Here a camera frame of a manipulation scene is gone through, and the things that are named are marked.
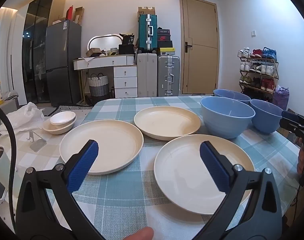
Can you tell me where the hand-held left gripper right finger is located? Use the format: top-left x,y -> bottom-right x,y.
199,141 -> 283,240

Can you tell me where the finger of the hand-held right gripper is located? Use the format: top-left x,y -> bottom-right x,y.
282,110 -> 304,125
279,118 -> 304,132

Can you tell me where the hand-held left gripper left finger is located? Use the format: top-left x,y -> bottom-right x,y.
15,139 -> 106,240

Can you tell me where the blue bowl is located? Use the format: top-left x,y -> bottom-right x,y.
249,99 -> 285,134
200,96 -> 256,139
213,89 -> 251,105

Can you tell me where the cream plate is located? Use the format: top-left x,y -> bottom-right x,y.
134,106 -> 201,141
59,120 -> 144,175
154,134 -> 255,215

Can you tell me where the person's right hand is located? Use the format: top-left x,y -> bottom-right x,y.
297,145 -> 304,180

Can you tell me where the person's left hand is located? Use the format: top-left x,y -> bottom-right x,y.
122,226 -> 154,240

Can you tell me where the purple bag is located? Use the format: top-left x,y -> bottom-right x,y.
272,86 -> 290,108

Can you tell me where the beige checked tablecloth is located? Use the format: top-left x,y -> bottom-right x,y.
0,115 -> 92,205

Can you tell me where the beige bowl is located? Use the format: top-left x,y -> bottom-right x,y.
42,116 -> 77,135

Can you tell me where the wooden shoe rack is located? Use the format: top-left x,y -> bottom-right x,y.
238,55 -> 279,98

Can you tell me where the metal phone stand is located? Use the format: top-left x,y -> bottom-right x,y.
25,131 -> 47,152

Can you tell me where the teal checked tablecloth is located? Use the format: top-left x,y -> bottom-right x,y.
45,95 -> 301,240

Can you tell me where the shoe rack with shoes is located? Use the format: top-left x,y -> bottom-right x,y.
237,47 -> 278,92

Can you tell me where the white plastic bag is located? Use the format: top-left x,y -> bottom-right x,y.
0,102 -> 45,135

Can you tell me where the pale green tumbler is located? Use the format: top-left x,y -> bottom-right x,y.
0,146 -> 17,189

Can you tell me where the woven laundry basket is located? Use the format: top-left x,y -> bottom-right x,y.
88,73 -> 109,97

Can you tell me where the white dressing table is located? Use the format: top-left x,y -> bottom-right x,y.
73,55 -> 138,100

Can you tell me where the silver suitcase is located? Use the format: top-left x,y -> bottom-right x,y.
157,55 -> 180,97

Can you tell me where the grey refrigerator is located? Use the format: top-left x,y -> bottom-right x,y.
45,20 -> 82,107

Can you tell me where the tan wooden door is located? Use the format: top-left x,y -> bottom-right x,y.
179,0 -> 220,95

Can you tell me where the white suitcase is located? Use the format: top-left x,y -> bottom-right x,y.
137,53 -> 158,97

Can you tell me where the black bag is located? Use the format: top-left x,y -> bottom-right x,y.
118,34 -> 135,55

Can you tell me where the oval mirror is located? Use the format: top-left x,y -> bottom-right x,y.
87,34 -> 122,53

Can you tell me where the black glass cabinet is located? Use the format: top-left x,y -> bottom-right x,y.
22,0 -> 67,104

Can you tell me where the teal suitcase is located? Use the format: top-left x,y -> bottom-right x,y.
138,14 -> 158,53

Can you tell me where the tall cardboard box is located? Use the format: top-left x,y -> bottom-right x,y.
75,7 -> 85,25

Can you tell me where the brown cardboard box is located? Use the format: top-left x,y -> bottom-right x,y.
138,7 -> 156,16

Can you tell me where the thick black cable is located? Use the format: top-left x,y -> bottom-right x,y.
0,101 -> 18,230

